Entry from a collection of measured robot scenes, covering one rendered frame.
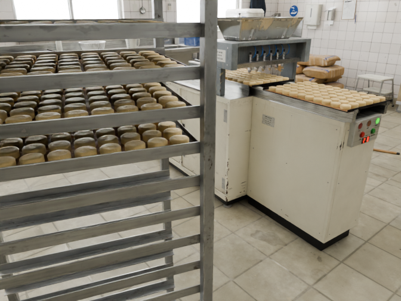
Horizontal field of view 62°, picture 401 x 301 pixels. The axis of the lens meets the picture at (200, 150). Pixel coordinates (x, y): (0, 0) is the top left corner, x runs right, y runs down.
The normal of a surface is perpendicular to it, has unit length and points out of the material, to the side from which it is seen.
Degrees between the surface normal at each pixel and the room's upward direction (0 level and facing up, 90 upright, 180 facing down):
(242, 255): 0
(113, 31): 90
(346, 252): 0
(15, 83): 90
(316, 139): 90
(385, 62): 90
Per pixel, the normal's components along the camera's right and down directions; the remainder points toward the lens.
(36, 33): 0.35, 0.36
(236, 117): 0.56, 0.32
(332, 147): -0.83, 0.22
